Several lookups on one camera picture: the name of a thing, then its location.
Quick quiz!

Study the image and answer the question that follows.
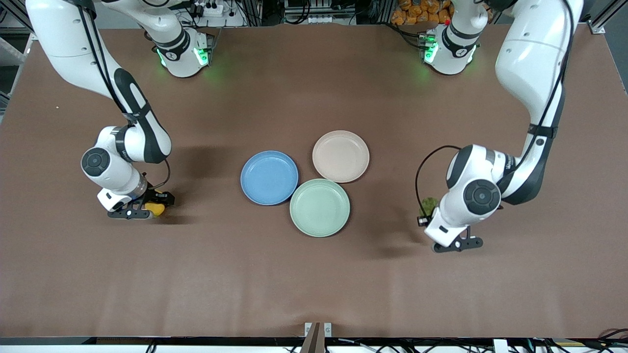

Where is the mint green plate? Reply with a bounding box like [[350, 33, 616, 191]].
[[289, 178, 351, 238]]

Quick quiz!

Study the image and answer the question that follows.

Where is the beige plate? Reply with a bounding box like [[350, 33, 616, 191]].
[[312, 130, 370, 183]]

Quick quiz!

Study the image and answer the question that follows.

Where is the blue plate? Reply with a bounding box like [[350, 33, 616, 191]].
[[240, 151, 299, 206]]

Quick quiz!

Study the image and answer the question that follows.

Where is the white power strip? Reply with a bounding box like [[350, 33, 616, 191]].
[[192, 0, 225, 18]]

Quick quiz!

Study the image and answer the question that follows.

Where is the bag of orange fruits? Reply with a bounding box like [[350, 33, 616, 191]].
[[391, 0, 454, 26]]

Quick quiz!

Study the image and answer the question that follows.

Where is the black left camera cable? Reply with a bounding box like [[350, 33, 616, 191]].
[[415, 145, 462, 227]]

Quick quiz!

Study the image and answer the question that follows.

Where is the black camera cable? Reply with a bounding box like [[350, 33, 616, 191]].
[[415, 145, 462, 227], [142, 158, 175, 206]]

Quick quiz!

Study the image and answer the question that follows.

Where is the black right camera cable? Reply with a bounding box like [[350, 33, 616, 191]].
[[142, 158, 175, 206]]

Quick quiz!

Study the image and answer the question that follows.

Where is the metal camera stand bracket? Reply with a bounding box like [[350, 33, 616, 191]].
[[300, 322, 333, 353]]

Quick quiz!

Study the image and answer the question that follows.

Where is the aluminium frame profile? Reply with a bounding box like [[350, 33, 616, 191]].
[[581, 0, 628, 35], [0, 0, 30, 35]]

